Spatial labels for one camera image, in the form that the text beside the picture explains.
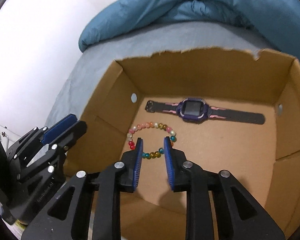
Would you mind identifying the multicolour bead bracelet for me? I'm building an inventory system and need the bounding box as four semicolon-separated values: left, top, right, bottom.
126;121;177;159

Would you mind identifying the purple kids smartwatch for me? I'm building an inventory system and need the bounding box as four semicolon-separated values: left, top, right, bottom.
145;98;266;125

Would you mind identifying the brown cardboard box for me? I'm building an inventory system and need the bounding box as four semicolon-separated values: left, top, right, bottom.
64;48;300;237

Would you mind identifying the teal blue duvet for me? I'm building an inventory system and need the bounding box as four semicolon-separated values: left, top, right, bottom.
78;0;300;60

